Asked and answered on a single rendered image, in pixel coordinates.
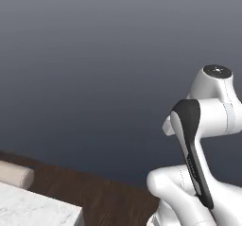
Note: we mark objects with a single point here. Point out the white marble dining counter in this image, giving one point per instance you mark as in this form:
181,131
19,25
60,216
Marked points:
34,209

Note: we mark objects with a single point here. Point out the beige padded stool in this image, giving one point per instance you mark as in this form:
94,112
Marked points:
14,174

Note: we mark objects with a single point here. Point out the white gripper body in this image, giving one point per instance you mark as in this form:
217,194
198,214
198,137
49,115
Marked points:
167,128

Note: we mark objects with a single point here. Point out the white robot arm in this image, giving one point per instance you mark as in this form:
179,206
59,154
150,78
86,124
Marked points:
217,113

